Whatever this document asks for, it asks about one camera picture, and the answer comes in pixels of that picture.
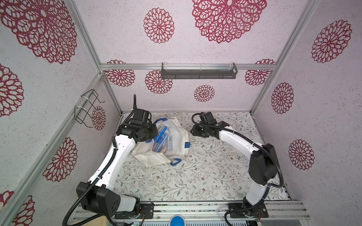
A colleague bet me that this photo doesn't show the blue round button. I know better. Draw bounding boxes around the blue round button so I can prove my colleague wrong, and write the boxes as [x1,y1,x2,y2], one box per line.
[169,215,186,226]

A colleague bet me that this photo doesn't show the black wire wall rack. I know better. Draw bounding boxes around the black wire wall rack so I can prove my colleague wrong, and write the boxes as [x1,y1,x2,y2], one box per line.
[74,89,107,131]

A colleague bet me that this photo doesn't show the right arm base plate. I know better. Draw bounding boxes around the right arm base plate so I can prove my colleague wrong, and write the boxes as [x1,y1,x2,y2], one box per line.
[228,202,269,219]

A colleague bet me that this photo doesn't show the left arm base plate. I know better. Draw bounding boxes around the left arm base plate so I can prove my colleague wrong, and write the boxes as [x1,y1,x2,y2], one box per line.
[115,202,155,220]

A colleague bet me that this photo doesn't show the white canvas bag blue handles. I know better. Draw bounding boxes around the white canvas bag blue handles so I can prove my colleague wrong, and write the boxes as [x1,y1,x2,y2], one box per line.
[132,117,191,167]

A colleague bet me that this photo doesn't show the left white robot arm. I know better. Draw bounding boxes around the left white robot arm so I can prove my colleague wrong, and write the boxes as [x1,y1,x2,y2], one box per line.
[62,107,158,226]

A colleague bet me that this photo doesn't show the blue stationery case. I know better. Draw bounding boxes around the blue stationery case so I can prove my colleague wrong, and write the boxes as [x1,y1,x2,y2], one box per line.
[152,127,170,153]

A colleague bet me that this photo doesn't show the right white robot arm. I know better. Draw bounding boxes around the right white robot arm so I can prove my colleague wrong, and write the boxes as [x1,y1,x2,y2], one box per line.
[191,112,284,211]

